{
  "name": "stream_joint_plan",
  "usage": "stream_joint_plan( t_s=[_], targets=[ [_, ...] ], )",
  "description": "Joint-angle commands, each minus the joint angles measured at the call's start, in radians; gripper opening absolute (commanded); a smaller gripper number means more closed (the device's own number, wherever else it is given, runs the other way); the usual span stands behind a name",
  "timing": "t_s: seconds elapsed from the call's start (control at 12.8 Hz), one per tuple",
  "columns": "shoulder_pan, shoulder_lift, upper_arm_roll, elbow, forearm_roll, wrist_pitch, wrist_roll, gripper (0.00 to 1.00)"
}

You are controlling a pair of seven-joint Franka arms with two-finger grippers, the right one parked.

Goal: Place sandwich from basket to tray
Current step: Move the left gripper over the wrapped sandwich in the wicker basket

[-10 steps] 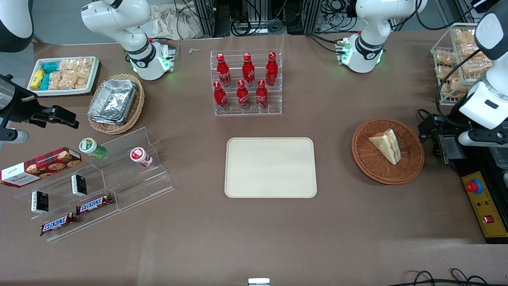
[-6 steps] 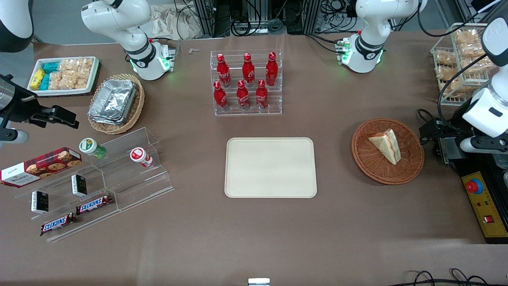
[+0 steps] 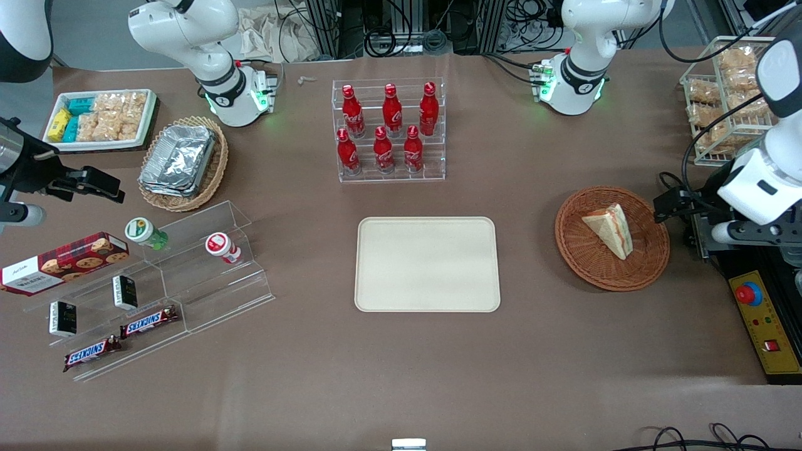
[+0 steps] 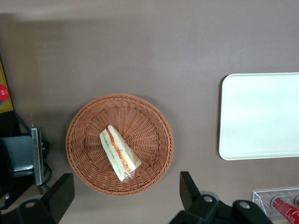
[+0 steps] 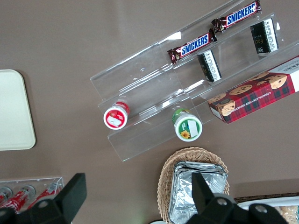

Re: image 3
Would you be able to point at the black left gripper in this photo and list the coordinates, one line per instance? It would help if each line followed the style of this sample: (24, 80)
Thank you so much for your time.
(703, 202)

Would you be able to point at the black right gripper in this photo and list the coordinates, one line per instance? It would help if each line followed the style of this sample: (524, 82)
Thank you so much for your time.
(32, 175)

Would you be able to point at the triangular sandwich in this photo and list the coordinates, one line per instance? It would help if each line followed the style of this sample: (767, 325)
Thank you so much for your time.
(611, 232)

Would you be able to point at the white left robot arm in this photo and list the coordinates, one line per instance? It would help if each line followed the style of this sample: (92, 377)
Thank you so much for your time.
(589, 37)

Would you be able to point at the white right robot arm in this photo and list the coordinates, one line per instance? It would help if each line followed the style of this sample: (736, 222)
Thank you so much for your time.
(188, 31)

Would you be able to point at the white snack tray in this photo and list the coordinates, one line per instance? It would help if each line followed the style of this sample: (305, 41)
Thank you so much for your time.
(150, 122)

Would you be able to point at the round brown wicker basket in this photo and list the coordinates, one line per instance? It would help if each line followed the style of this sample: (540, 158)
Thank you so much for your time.
(583, 257)

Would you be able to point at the oval light wicker basket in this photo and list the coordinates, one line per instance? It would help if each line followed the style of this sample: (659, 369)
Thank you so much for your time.
(216, 175)

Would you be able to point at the beige rectangular tray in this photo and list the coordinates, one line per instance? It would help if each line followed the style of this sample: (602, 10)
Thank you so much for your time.
(426, 266)

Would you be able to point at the grey metal plate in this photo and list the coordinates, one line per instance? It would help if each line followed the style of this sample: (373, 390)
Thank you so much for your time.
(702, 238)

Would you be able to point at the clear rice cracker bag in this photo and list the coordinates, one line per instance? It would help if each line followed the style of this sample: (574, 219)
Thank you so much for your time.
(108, 102)
(88, 127)
(106, 127)
(130, 125)
(135, 103)

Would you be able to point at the teal snack packet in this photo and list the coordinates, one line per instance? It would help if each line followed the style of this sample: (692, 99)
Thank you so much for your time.
(80, 105)
(71, 129)

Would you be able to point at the green capped drink bottle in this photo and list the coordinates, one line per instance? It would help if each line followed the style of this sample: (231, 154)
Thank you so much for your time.
(143, 232)

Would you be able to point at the yellow snack packet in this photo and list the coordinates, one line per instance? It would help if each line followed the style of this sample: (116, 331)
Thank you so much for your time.
(58, 124)

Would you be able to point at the fried snack bag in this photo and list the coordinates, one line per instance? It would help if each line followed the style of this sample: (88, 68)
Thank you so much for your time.
(702, 114)
(736, 58)
(711, 139)
(703, 91)
(749, 106)
(741, 80)

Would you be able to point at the red tartan cookie box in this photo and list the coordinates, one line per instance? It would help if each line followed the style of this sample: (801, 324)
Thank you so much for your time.
(62, 263)

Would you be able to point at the black equipment platform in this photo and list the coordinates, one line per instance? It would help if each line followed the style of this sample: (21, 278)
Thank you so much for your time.
(739, 260)

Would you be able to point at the stack of foil trays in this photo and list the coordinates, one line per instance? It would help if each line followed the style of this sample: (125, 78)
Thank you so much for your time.
(178, 160)

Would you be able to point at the small black white box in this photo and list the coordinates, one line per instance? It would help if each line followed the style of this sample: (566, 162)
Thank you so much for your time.
(62, 319)
(125, 292)

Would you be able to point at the red emergency stop button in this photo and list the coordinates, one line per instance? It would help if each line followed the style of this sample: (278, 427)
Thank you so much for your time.
(749, 294)

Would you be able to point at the red capped drink bottle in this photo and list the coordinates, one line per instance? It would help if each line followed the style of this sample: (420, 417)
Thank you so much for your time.
(220, 246)

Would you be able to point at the snickers chocolate bar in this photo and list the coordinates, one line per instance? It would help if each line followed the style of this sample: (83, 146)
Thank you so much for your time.
(149, 321)
(91, 352)

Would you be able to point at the yellow control box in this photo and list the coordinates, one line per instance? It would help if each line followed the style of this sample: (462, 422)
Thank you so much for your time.
(767, 332)

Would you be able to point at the clear acrylic stepped shelf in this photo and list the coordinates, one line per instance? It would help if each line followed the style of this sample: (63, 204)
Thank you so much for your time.
(213, 294)

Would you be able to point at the beige crumpled cloth bag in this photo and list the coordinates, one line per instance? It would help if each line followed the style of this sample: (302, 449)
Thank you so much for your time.
(269, 34)

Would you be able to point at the small white plastic clip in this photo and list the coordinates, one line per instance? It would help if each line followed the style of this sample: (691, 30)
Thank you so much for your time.
(307, 79)

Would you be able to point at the red cola bottle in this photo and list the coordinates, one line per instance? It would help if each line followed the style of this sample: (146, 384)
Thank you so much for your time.
(383, 153)
(428, 113)
(413, 151)
(352, 116)
(348, 156)
(392, 113)

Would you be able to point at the clear acrylic bottle rack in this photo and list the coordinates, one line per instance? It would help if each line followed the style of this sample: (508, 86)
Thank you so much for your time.
(388, 178)

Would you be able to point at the aluminium frame rack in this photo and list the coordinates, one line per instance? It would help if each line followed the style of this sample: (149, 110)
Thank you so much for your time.
(476, 25)

